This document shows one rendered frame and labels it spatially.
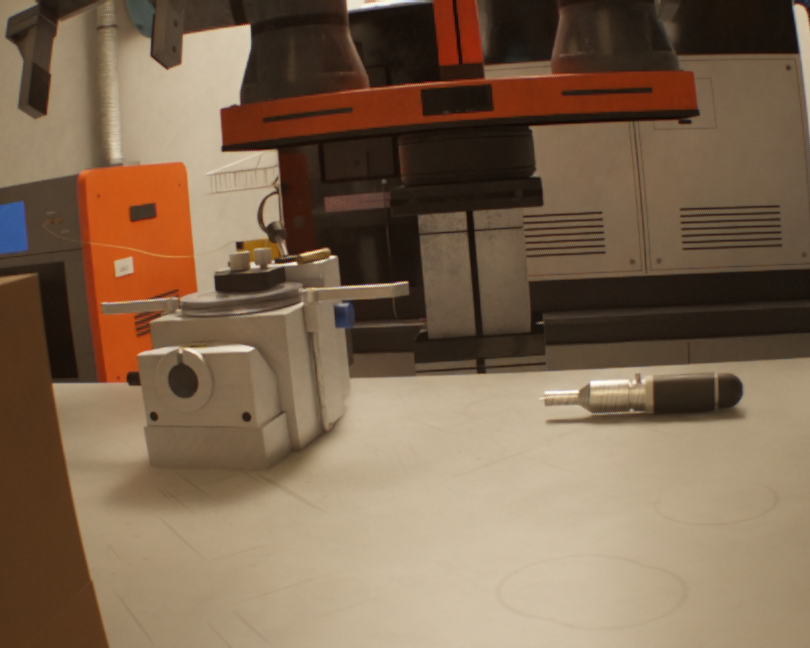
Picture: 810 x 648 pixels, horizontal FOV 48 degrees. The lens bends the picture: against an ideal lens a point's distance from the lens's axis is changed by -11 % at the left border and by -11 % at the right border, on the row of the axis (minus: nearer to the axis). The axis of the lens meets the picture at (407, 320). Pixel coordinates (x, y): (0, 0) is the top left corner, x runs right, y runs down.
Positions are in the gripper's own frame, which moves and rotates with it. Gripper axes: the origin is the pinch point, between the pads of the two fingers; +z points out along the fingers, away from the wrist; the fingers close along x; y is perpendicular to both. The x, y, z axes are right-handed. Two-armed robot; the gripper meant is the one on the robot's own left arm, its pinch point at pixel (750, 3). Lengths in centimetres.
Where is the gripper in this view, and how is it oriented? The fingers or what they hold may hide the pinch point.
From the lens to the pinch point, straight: 73.0
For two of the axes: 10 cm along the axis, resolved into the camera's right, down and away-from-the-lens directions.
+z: -0.3, 9.7, -2.5
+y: 0.3, -2.5, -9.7
